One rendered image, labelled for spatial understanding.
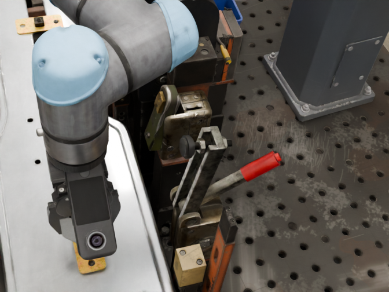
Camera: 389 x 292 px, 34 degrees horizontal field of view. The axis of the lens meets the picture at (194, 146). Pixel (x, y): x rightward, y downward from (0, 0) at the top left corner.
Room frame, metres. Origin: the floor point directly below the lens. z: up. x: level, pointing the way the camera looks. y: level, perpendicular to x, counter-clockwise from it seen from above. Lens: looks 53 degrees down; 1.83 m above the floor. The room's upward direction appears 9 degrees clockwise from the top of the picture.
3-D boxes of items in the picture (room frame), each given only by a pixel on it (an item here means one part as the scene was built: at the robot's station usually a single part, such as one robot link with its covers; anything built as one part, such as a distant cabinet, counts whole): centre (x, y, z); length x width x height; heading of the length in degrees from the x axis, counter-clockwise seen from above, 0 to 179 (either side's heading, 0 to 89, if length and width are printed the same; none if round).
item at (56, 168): (0.44, 0.14, 1.16); 0.09 x 0.08 x 0.12; 24
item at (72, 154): (0.44, 0.14, 1.24); 0.08 x 0.08 x 0.05
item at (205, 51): (0.72, 0.03, 0.91); 0.07 x 0.05 x 0.42; 114
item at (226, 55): (0.78, -0.01, 1.09); 0.10 x 0.01 x 0.01; 24
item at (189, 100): (0.66, 0.02, 0.88); 0.11 x 0.09 x 0.37; 114
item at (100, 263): (0.42, 0.13, 1.01); 0.08 x 0.04 x 0.01; 24
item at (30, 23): (0.84, 0.31, 1.01); 0.08 x 0.04 x 0.01; 113
